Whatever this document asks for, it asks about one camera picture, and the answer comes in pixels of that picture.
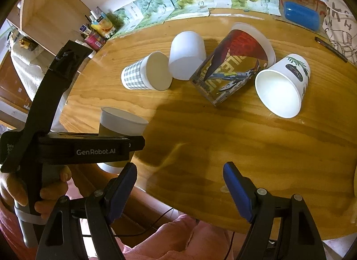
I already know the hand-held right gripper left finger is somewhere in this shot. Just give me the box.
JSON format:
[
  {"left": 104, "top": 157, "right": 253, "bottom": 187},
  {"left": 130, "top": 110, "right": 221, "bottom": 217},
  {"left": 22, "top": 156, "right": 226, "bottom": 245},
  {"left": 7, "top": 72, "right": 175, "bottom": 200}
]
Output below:
[{"left": 36, "top": 162, "right": 138, "bottom": 260}]

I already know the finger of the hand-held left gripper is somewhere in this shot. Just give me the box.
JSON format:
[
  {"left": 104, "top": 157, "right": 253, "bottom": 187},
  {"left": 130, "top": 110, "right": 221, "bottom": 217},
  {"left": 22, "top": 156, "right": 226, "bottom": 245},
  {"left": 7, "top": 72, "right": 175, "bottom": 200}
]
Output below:
[{"left": 122, "top": 136, "right": 146, "bottom": 157}]

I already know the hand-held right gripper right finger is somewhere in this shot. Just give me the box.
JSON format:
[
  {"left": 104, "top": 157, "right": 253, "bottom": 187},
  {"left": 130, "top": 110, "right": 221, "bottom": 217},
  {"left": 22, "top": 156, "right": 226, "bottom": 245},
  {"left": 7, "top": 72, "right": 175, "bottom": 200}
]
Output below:
[{"left": 222, "top": 161, "right": 327, "bottom": 260}]

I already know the brown paper cup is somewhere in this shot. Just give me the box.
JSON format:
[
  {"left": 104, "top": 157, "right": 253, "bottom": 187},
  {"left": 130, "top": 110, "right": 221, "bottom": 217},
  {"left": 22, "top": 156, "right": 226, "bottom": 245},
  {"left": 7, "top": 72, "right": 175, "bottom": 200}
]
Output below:
[{"left": 96, "top": 106, "right": 149, "bottom": 174}]

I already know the grey checkered paper cup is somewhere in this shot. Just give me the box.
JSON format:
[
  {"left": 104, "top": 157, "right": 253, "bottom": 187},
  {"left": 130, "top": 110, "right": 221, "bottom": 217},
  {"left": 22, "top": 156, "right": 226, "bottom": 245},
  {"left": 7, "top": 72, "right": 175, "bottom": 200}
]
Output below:
[{"left": 121, "top": 51, "right": 173, "bottom": 92}]

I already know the plain white paper cup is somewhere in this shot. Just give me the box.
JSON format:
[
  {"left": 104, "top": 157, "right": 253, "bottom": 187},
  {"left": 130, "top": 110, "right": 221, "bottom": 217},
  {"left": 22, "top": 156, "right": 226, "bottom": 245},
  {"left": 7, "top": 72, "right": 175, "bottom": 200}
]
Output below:
[{"left": 168, "top": 31, "right": 207, "bottom": 81}]

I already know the white cup with olive print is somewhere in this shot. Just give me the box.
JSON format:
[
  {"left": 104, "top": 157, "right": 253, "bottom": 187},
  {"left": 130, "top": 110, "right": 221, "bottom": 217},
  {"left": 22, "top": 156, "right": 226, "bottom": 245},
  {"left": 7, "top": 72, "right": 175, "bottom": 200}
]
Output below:
[{"left": 255, "top": 54, "right": 311, "bottom": 119}]

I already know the large colourful printed paper cup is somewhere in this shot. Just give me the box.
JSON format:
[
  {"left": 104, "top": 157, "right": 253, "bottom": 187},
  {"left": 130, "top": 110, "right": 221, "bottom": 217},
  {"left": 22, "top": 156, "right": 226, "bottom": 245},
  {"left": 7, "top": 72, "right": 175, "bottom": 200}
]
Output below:
[{"left": 189, "top": 22, "right": 276, "bottom": 107}]

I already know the person's left hand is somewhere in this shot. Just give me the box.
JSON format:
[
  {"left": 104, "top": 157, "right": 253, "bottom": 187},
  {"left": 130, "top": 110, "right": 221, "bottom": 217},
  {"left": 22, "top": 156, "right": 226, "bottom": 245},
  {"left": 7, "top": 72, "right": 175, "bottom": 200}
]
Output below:
[{"left": 0, "top": 165, "right": 72, "bottom": 216}]

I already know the person's pink clothing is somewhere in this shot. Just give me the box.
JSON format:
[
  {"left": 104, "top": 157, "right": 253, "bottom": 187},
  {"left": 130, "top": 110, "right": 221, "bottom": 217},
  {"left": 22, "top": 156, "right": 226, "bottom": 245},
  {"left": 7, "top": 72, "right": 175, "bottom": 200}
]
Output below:
[{"left": 0, "top": 164, "right": 237, "bottom": 260}]

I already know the wooden drawer cabinet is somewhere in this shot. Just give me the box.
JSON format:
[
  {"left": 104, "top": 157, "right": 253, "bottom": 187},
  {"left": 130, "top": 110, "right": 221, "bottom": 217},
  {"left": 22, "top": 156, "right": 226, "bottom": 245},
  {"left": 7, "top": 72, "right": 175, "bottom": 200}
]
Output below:
[{"left": 0, "top": 53, "right": 32, "bottom": 128}]

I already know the pink snack packet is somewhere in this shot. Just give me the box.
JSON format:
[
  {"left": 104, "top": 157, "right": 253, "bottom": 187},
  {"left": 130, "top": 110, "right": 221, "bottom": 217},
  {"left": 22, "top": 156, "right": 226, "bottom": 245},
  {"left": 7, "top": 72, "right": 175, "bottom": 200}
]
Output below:
[{"left": 84, "top": 32, "right": 107, "bottom": 52}]

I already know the yellow snack packet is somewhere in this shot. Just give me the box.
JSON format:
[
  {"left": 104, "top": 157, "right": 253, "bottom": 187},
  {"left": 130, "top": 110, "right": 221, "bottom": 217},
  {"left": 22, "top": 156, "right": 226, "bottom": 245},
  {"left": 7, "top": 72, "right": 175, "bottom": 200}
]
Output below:
[{"left": 90, "top": 15, "right": 115, "bottom": 38}]

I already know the wooden shelf unit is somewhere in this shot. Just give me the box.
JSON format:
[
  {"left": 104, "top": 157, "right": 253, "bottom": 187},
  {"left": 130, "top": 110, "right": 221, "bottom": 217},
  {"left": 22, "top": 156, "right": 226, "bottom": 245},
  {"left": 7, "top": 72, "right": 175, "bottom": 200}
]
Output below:
[{"left": 6, "top": 0, "right": 112, "bottom": 55}]

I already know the black pen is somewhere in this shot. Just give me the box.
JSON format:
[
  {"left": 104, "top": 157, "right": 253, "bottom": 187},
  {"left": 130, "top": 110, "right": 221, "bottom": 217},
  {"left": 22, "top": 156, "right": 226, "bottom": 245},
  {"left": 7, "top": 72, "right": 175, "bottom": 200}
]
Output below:
[{"left": 315, "top": 36, "right": 349, "bottom": 63}]

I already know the blue glasses case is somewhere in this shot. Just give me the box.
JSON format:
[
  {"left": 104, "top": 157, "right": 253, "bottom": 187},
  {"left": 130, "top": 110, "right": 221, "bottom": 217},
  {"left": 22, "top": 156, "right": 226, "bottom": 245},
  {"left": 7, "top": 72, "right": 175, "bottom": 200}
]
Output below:
[{"left": 283, "top": 1, "right": 321, "bottom": 31}]

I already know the white printed cloth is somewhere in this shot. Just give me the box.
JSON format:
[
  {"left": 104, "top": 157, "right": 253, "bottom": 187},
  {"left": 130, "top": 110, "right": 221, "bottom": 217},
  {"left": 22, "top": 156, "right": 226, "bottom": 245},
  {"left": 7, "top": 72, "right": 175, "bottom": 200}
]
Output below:
[{"left": 322, "top": 0, "right": 357, "bottom": 63}]

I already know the thin black cable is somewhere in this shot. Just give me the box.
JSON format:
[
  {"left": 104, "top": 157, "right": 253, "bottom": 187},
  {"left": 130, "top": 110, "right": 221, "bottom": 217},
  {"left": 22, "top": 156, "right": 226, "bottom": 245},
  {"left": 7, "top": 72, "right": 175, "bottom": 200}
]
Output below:
[{"left": 80, "top": 208, "right": 175, "bottom": 239}]

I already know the thin red cable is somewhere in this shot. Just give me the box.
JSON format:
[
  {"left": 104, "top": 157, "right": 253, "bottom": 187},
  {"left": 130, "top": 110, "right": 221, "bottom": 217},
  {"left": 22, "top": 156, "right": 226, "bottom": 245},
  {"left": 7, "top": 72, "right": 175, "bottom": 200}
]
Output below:
[{"left": 223, "top": 231, "right": 235, "bottom": 260}]

